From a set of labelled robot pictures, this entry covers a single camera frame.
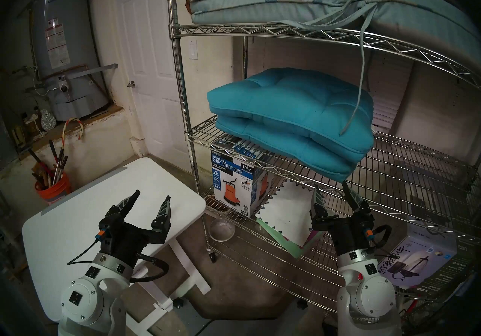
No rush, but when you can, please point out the striped candy cane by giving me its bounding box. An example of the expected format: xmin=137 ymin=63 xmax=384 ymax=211
xmin=61 ymin=118 xmax=84 ymax=148

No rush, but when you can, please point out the clear glass bowl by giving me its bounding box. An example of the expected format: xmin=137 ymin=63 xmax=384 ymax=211
xmin=209 ymin=217 xmax=236 ymax=242

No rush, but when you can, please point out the light blue cushion with ties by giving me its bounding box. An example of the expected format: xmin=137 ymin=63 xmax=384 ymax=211
xmin=189 ymin=0 xmax=481 ymax=136

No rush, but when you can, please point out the teal tufted seat cushion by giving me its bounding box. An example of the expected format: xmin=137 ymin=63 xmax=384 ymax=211
xmin=207 ymin=67 xmax=375 ymax=153
xmin=215 ymin=116 xmax=357 ymax=183

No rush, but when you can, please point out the crumpled silver foil piece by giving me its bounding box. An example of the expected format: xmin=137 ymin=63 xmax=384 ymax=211
xmin=39 ymin=109 xmax=57 ymax=131

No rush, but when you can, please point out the chrome wire shelf rack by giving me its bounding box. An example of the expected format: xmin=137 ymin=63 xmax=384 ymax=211
xmin=165 ymin=0 xmax=481 ymax=324

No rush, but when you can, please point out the white zigzag edged paper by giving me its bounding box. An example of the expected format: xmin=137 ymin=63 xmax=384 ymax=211
xmin=257 ymin=180 xmax=320 ymax=247

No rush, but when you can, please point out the metal heater strap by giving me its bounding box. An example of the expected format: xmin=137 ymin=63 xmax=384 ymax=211
xmin=66 ymin=63 xmax=119 ymax=81

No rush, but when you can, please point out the blue utility pump box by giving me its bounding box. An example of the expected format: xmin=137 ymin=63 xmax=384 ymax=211
xmin=210 ymin=138 xmax=280 ymax=219

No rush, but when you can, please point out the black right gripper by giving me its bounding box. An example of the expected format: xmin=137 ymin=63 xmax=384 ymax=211
xmin=310 ymin=181 xmax=376 ymax=257

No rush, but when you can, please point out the dark handled screwdriver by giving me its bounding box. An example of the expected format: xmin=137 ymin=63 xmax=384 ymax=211
xmin=56 ymin=147 xmax=69 ymax=185

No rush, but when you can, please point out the white folding table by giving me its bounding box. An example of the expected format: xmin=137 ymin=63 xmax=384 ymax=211
xmin=22 ymin=157 xmax=212 ymax=336

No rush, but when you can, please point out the LED lamp box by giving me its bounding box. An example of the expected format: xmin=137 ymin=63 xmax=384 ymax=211
xmin=378 ymin=223 xmax=474 ymax=291

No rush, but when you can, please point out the white zigzag paper stack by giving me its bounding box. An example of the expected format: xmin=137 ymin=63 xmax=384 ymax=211
xmin=256 ymin=217 xmax=325 ymax=259

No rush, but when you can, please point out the white panel door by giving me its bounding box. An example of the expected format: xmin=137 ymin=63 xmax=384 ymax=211
xmin=113 ymin=0 xmax=192 ymax=172

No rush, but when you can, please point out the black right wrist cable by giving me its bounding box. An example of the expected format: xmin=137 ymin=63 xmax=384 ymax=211
xmin=370 ymin=224 xmax=392 ymax=255

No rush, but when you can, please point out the orange plastic bucket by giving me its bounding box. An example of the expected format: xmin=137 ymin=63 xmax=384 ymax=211
xmin=35 ymin=172 xmax=72 ymax=204

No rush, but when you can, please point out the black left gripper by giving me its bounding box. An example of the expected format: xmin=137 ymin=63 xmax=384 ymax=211
xmin=96 ymin=190 xmax=172 ymax=267

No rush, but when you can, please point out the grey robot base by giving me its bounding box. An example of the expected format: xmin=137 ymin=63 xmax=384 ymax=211
xmin=171 ymin=297 xmax=327 ymax=336

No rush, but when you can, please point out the grey water heater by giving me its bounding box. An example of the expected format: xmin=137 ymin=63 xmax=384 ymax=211
xmin=30 ymin=0 xmax=113 ymax=122

